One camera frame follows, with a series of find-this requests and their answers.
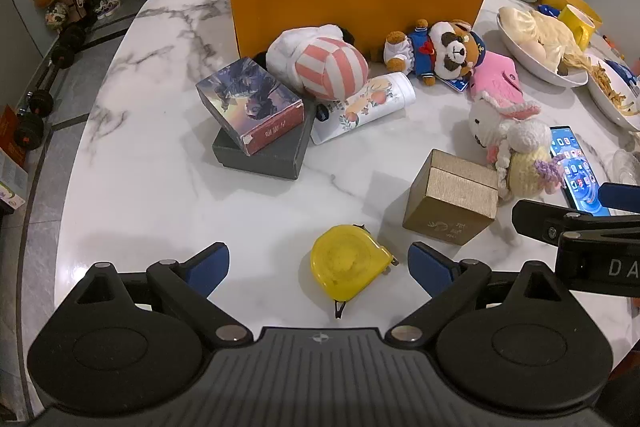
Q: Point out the black dumbbell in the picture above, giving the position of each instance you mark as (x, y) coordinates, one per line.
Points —
(27, 132)
(40, 103)
(70, 39)

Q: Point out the white floral bottle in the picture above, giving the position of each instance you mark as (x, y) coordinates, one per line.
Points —
(370, 102)

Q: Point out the small blue object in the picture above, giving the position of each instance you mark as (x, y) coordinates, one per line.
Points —
(548, 11)

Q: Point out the smartphone with lit screen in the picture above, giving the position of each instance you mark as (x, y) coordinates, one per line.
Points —
(575, 167)

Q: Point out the white plush with striped pants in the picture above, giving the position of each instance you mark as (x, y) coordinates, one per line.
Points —
(325, 67)

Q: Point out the illustrated purple card box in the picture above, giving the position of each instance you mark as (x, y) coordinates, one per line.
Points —
(250, 102)

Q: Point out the white and green carton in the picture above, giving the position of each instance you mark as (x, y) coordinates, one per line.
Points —
(12, 187)

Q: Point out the gold cardboard box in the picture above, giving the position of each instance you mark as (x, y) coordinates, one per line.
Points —
(450, 202)

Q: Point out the white plate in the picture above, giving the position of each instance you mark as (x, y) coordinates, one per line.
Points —
(612, 114)

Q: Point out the yellow crochet doll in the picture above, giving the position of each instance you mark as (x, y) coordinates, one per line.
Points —
(525, 162)

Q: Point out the dark grey box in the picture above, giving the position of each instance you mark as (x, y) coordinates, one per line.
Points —
(280, 157)

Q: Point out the red carton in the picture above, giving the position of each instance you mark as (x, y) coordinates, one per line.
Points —
(10, 132)

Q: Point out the french fries pile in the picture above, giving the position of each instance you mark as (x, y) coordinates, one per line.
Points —
(607, 84)

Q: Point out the white bowl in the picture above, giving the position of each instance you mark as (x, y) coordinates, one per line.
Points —
(530, 57)

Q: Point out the clear glass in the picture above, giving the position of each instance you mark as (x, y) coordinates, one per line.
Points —
(625, 167)

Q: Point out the pair of white sneakers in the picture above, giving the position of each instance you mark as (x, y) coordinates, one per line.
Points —
(107, 4)

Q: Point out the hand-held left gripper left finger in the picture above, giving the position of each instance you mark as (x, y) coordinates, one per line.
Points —
(207, 269)

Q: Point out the blue card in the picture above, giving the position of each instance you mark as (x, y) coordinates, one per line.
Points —
(457, 86)

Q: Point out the grey patterned ball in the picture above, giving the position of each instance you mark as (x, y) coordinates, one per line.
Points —
(56, 14)

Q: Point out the yellow mug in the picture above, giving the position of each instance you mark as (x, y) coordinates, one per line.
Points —
(575, 24)

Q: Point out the bear plush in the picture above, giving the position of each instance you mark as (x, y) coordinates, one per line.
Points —
(450, 47)

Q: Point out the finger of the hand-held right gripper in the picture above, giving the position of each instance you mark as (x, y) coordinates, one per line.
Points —
(537, 217)
(615, 197)

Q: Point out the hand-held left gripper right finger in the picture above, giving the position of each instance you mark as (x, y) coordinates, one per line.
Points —
(430, 269)

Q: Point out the pale yellow food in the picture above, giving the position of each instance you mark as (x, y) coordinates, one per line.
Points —
(545, 32)

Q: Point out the yellow tape measure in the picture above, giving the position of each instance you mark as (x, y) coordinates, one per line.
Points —
(345, 262)

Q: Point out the blue snack packet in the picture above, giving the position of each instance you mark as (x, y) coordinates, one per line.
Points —
(622, 74)

